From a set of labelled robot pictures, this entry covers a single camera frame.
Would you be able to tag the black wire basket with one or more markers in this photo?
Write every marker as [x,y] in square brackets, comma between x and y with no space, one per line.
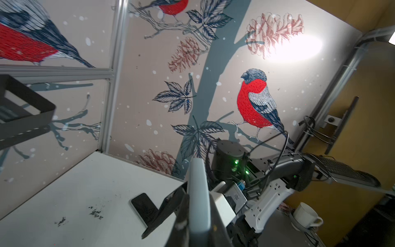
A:
[17,124]

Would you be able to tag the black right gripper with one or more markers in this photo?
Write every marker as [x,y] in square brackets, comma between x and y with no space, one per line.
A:
[239,231]

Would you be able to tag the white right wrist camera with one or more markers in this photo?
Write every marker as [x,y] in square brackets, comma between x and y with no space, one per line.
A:
[229,200]

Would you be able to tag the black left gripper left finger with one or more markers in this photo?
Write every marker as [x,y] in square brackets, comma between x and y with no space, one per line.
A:
[179,236]

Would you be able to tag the white coffee cup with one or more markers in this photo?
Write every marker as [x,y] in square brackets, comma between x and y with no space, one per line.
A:
[305,217]

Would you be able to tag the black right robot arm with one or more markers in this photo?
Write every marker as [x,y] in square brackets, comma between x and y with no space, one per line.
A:
[267,182]

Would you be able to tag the black phone right side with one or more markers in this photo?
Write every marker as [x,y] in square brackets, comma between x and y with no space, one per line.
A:
[145,209]

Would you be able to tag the black keyboard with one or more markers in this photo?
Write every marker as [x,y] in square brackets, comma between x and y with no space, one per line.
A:
[340,172]

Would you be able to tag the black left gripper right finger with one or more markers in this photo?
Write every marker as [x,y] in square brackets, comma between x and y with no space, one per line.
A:
[218,235]

